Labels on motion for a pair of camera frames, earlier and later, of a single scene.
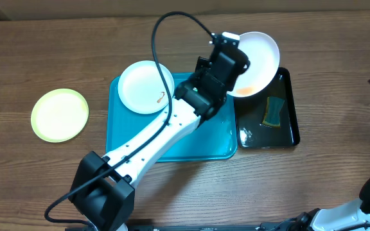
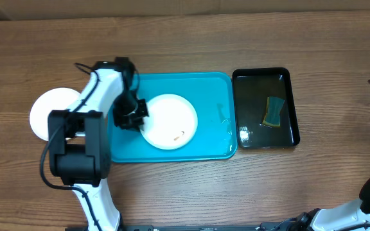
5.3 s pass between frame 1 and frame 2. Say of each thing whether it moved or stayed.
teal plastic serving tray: stayed
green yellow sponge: stayed
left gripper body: moved
